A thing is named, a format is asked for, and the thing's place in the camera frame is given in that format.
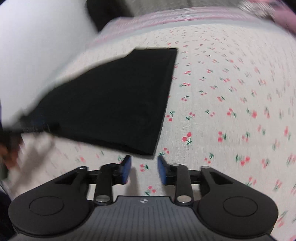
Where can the grey bed sheet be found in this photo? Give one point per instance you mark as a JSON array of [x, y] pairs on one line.
[[161, 27]]

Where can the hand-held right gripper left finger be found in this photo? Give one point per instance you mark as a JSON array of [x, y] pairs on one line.
[[126, 170]]

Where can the black hanging coat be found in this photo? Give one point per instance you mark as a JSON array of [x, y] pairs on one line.
[[106, 12]]

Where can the cherry print bed sheet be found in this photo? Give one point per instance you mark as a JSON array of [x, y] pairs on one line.
[[219, 92]]

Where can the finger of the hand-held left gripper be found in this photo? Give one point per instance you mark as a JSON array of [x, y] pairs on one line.
[[39, 127]]

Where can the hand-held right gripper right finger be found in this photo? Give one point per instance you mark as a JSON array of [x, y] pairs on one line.
[[162, 172]]

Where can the black pants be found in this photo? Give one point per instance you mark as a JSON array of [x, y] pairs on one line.
[[111, 102]]

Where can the pink striped blanket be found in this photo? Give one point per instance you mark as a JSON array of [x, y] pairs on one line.
[[175, 17]]

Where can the person's dark clothing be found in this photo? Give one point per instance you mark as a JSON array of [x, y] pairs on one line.
[[5, 208]]

